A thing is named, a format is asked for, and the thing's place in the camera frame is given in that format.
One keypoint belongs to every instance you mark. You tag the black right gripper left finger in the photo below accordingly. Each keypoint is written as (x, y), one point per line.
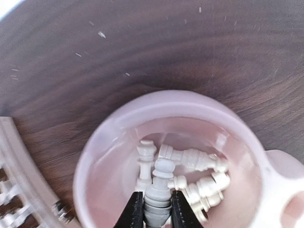
(132, 215)

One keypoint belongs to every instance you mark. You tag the wooden chess board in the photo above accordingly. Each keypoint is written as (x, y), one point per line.
(27, 183)

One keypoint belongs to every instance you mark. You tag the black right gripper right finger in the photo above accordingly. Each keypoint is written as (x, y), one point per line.
(182, 215)

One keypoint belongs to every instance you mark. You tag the pile of white chess pieces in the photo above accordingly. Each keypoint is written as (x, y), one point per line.
(202, 177)

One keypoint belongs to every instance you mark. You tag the white chess piece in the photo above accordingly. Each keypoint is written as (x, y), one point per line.
(157, 198)

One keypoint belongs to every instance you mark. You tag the pink double pet bowl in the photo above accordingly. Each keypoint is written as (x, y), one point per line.
(230, 180)

